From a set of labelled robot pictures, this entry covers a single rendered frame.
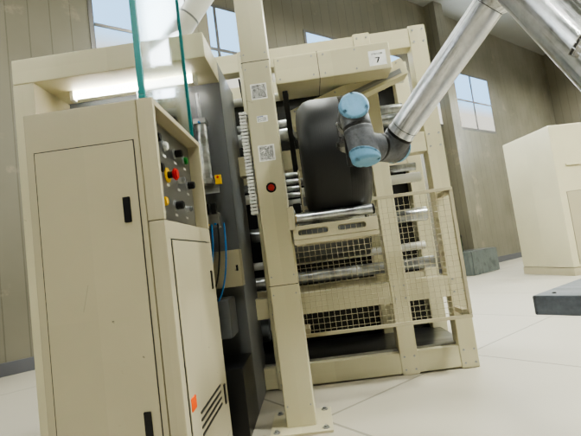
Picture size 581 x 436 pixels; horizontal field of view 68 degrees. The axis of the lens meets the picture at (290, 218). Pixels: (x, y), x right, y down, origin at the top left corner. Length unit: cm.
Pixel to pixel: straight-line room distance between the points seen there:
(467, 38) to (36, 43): 469
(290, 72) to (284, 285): 112
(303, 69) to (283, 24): 479
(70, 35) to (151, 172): 432
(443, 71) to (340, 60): 111
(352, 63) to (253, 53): 55
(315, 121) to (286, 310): 83
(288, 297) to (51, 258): 97
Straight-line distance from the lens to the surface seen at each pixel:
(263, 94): 205
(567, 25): 106
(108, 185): 137
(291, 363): 197
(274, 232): 192
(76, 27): 563
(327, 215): 184
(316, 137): 178
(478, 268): 798
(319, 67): 237
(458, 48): 134
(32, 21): 555
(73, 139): 145
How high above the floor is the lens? 75
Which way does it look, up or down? 5 degrees up
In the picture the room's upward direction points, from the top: 7 degrees counter-clockwise
